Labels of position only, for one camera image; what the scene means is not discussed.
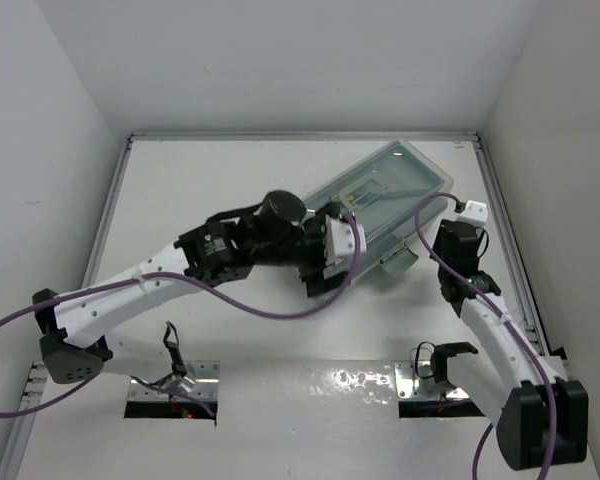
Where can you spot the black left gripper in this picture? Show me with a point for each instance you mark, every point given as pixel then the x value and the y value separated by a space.
pixel 314 275

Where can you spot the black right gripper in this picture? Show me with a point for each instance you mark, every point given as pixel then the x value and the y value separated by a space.
pixel 437 241

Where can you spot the green toolbox with clear lid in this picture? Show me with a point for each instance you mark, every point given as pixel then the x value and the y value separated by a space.
pixel 389 225

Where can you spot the black handle file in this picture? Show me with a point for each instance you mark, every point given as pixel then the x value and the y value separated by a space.
pixel 369 196

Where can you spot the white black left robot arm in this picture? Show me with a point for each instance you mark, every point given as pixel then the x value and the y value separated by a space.
pixel 79 329

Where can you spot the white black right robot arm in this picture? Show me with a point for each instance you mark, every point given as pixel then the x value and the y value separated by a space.
pixel 540 419

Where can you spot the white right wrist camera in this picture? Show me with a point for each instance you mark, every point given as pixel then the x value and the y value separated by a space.
pixel 474 213

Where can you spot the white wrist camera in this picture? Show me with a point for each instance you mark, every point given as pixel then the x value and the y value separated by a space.
pixel 340 242
pixel 474 213

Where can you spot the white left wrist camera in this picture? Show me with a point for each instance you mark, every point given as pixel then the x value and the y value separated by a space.
pixel 340 242

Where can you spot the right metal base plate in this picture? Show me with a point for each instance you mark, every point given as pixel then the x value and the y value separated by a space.
pixel 412 388

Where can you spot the metal base plate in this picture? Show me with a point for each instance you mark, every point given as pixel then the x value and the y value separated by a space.
pixel 201 382
pixel 412 388

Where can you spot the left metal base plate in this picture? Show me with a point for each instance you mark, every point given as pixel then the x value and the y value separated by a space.
pixel 201 382

